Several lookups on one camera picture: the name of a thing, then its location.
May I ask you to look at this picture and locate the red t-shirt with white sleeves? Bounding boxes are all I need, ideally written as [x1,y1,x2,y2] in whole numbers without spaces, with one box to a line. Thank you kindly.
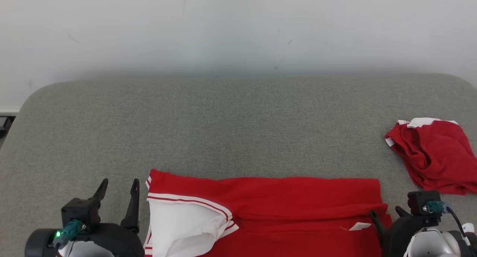
[143,169,392,257]

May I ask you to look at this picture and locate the teal camera connector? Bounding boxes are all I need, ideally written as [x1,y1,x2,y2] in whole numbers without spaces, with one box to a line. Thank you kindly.
[425,200,451,214]
[52,219,84,248]

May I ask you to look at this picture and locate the red shorts with white stripe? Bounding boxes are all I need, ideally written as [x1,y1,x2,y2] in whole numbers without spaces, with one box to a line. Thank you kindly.
[385,117,477,195]

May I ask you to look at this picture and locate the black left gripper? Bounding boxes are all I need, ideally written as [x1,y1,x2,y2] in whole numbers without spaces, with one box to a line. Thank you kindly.
[75,178,145,257]

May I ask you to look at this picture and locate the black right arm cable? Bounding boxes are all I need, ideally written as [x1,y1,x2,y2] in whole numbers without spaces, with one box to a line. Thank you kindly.
[445,207,472,246]

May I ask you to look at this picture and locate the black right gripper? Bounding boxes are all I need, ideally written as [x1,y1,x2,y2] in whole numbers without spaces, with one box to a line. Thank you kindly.
[370,206,440,257]

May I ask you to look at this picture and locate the black skirting board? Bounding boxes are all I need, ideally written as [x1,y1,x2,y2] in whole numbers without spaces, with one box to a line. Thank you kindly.
[0,115,16,138]

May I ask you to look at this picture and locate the teal left camera connector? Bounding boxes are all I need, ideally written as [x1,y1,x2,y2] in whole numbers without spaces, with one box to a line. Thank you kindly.
[52,219,84,248]

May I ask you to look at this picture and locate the teal right camera connector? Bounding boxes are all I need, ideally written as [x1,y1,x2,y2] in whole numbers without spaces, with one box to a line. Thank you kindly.
[425,200,451,214]

